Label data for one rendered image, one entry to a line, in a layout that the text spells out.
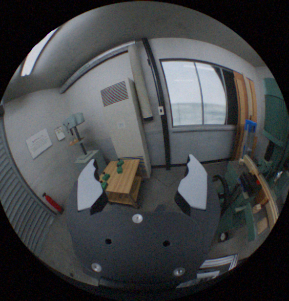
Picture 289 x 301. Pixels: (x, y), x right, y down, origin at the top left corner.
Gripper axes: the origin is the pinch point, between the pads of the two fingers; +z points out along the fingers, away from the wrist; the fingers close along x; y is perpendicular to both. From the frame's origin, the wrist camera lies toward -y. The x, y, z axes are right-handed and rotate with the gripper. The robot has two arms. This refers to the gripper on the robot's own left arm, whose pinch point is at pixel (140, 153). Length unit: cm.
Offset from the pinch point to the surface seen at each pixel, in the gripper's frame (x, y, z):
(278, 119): 60, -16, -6
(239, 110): 186, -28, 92
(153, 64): 21, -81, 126
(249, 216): 52, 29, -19
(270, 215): 64, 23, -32
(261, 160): 67, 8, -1
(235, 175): 61, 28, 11
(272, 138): 61, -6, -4
